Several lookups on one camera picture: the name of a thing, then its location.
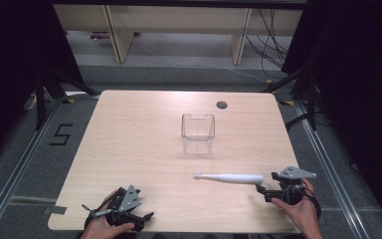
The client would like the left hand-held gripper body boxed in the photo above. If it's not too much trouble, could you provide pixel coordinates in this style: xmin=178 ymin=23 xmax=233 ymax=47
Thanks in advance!
xmin=105 ymin=184 xmax=145 ymax=228

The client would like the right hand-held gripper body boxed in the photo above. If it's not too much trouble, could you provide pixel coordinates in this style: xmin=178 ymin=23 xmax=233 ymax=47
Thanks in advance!
xmin=271 ymin=165 xmax=317 ymax=205

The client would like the white electric toothbrush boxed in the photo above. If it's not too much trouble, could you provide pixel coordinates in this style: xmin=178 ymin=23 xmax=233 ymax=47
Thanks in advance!
xmin=193 ymin=171 xmax=265 ymax=185

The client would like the clear plastic container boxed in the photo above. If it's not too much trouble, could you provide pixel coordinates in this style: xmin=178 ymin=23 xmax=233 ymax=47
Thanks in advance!
xmin=180 ymin=114 xmax=216 ymax=155

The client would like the person's right hand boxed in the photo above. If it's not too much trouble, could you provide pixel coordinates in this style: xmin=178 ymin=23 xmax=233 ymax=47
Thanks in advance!
xmin=271 ymin=178 xmax=321 ymax=233

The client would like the person's left hand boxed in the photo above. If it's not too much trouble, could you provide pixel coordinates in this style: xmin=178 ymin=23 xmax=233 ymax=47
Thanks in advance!
xmin=81 ymin=188 xmax=135 ymax=239

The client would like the black metal stand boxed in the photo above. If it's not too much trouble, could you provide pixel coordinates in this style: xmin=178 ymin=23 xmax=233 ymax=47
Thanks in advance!
xmin=34 ymin=68 xmax=100 ymax=131
xmin=262 ymin=65 xmax=318 ymax=131

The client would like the grey tape piece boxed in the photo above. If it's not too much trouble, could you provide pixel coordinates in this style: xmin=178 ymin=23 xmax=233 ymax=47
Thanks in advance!
xmin=43 ymin=205 xmax=68 ymax=216

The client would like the black curtain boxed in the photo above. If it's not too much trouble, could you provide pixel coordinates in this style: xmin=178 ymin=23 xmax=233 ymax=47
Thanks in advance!
xmin=0 ymin=0 xmax=85 ymax=167
xmin=281 ymin=0 xmax=382 ymax=230

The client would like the beige wooden shelf unit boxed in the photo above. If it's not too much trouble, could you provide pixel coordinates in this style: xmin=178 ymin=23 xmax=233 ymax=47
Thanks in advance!
xmin=53 ymin=3 xmax=304 ymax=66

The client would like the grey cable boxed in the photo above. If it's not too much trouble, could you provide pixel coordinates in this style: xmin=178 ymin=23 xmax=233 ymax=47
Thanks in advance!
xmin=81 ymin=203 xmax=114 ymax=219

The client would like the metal floor rail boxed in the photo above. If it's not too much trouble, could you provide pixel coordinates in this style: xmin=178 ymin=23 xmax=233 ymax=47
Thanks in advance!
xmin=293 ymin=101 xmax=370 ymax=239
xmin=0 ymin=99 xmax=63 ymax=239

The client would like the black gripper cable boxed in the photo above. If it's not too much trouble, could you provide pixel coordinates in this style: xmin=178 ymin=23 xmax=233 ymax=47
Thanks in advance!
xmin=302 ymin=187 xmax=323 ymax=221

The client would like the bundle of black cables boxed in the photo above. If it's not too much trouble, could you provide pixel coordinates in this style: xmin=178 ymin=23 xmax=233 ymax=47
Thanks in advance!
xmin=245 ymin=8 xmax=290 ymax=80

